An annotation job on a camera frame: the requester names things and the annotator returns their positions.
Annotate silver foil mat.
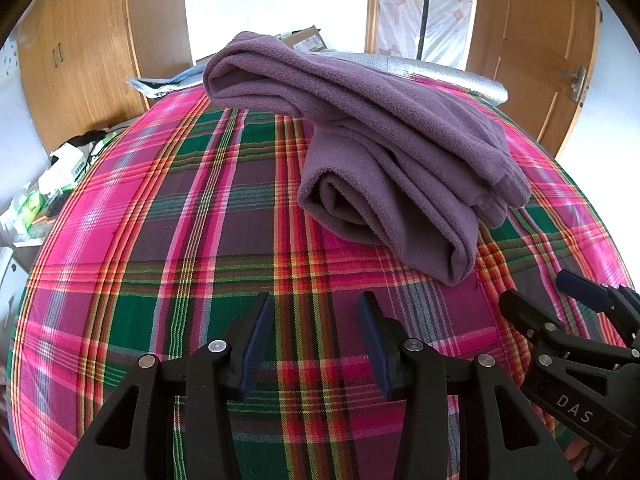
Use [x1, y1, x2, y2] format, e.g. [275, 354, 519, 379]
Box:
[125, 50, 509, 107]

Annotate green packet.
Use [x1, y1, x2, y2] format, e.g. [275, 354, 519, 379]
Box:
[9, 191, 42, 227]

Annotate metal door handle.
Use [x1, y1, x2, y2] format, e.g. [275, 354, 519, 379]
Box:
[556, 66, 589, 107]

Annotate pink green plaid bed sheet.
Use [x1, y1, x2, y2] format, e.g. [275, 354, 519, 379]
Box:
[7, 77, 636, 480]

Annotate white wall socket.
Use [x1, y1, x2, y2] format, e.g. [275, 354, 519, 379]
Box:
[2, 44, 22, 79]

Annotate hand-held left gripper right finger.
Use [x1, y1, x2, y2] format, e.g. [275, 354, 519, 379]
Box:
[357, 291, 578, 480]

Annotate wooden door frame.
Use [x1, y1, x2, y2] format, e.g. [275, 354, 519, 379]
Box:
[364, 0, 482, 68]

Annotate white carton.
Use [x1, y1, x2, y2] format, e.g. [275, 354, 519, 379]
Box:
[49, 141, 97, 182]

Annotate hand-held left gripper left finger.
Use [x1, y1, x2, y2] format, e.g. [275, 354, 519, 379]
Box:
[60, 291, 275, 480]

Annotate wooden door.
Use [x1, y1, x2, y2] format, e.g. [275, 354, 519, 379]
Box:
[465, 0, 602, 162]

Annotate clear plastic door curtain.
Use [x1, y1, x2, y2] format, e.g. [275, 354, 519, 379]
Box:
[377, 0, 476, 63]

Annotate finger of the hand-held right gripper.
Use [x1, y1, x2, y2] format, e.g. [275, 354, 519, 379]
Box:
[499, 288, 569, 357]
[556, 269, 640, 349]

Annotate wooden wardrobe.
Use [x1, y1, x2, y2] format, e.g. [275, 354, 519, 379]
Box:
[16, 0, 195, 155]

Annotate black cable bundle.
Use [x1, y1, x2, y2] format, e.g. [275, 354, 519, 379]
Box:
[70, 129, 126, 157]

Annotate purple fleece pants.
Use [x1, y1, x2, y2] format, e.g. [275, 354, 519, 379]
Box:
[202, 30, 532, 288]

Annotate brown cardboard box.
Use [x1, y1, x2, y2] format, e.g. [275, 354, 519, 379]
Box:
[276, 25, 324, 54]

